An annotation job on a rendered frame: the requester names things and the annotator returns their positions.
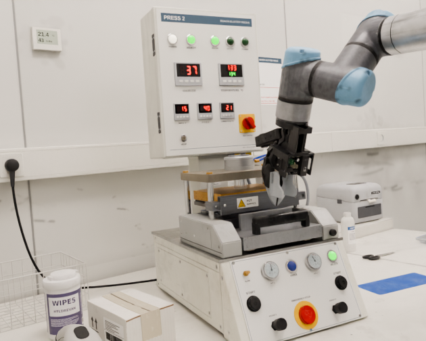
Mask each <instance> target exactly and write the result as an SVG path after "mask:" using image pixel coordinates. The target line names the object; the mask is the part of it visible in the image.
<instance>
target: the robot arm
mask: <svg viewBox="0 0 426 341"><path fill-rule="evenodd" d="M423 50H426V8H423V9H417V10H414V11H411V12H406V13H403V14H398V15H394V14H393V13H391V12H389V11H387V10H385V11H383V10H381V9H376V10H373V11H371V12H370V13H368V14H367V16H366V17H365V18H364V19H363V20H362V21H361V22H360V24H359V25H358V27H357V29H356V31H355V32H354V34H353V35H352V37H351V38H350V40H349V41H348V42H347V44H346V46H345V47H344V48H343V50H342V51H341V53H340V54H339V55H338V57H337V59H336V60H335V61H334V62H333V63H332V62H325V61H321V52H320V51H319V50H318V49H314V48H309V47H288V48H287V49H286V51H285V55H284V60H283V65H282V67H281V69H282V71H281V81H280V86H279V96H278V98H277V108H276V113H275V116H276V122H275V124H276V125H277V126H278V127H281V128H276V129H273V130H271V131H269V132H267V133H262V134H259V136H257V137H255V142H256V147H261V148H264V147H265V148H268V149H267V154H266V157H265V158H264V162H263V165H262V178H263V181H264V185H265V187H266V191H267V194H268V196H269V198H270V200H271V202H272V203H273V205H275V206H278V205H279V204H280V203H281V201H282V200H283V198H284V197H285V196H291V197H295V196H296V195H297V189H296V187H295V185H294V184H293V178H294V175H299V176H300V177H302V176H306V173H307V174H308V175H311V172H312V164H313V160H314V153H313V152H311V151H310V150H307V149H306V148H305V145H306V138H307V134H311V133H312V127H310V126H308V121H309V120H310V114H311V109H312V103H313V99H314V97H315V98H319V99H323V100H327V101H332V102H335V103H338V104H340V105H343V106H346V105H348V106H354V107H363V106H365V105H366V104H367V103H368V102H369V101H370V99H371V98H372V96H373V91H374V90H375V85H376V77H375V73H374V72H373V71H374V69H375V67H376V66H377V64H378V63H379V61H380V60H381V58H382V57H385V56H390V55H398V54H403V53H411V52H416V51H423ZM309 158H311V163H310V169H309V168H308V162H309ZM275 170H277V171H275Z"/></svg>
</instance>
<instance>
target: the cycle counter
mask: <svg viewBox="0 0 426 341"><path fill-rule="evenodd" d="M179 72H180V76H198V73H197V65H179Z"/></svg>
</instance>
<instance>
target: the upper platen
mask: <svg viewBox="0 0 426 341"><path fill-rule="evenodd" d="M233 184H234V186H230V187H218V188H214V201H218V199H217V197H218V196H229V195H235V194H246V193H252V192H258V191H266V187H265V185H264V184H259V183H255V184H248V185H247V179H240V180H233ZM193 195H194V200H195V201H194V205H198V206H203V207H206V203H205V201H208V189H200V190H193Z"/></svg>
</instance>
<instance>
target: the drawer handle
mask: <svg viewBox="0 0 426 341"><path fill-rule="evenodd" d="M298 221H301V225H302V226H304V227H309V226H310V219H309V215H308V211H307V210H296V211H291V212H282V213H277V214H269V215H264V216H258V217H253V218H252V234H254V235H260V228H261V227H268V226H273V225H280V224H286V223H293V222H298Z"/></svg>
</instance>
